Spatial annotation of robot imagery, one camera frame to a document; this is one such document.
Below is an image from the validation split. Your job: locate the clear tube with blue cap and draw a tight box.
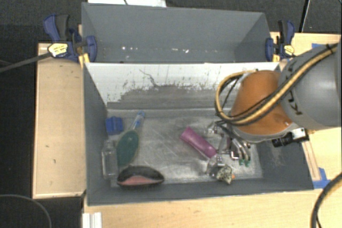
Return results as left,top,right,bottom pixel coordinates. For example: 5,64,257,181
130,111,146,133

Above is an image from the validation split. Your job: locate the black and pink oval case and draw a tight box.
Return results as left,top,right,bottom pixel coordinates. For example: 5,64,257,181
116,165,165,188

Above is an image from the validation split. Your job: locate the grey metal bin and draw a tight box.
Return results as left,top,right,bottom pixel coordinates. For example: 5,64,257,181
81,2,315,207

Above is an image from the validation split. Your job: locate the pale wood board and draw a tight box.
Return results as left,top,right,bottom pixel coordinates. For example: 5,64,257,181
32,42,88,200

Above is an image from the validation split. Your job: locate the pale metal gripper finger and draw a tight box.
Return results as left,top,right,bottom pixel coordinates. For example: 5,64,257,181
206,121,221,138
206,155,226,177

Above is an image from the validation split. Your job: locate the dark green oval pad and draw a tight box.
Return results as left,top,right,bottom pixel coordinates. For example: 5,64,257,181
116,130,141,168

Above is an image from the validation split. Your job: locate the blue block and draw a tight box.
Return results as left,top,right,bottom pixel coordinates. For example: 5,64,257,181
105,116,125,136

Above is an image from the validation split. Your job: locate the clear plastic bottle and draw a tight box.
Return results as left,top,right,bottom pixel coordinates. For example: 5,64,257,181
100,138,119,181

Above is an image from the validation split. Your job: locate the purple flat block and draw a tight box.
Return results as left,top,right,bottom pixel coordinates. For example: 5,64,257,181
179,126,218,159

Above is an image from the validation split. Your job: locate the black cylinder on white bracket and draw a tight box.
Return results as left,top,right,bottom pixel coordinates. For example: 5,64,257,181
271,127,310,148

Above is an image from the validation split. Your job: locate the small camouflage toy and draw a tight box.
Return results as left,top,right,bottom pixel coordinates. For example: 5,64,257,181
215,165,236,185

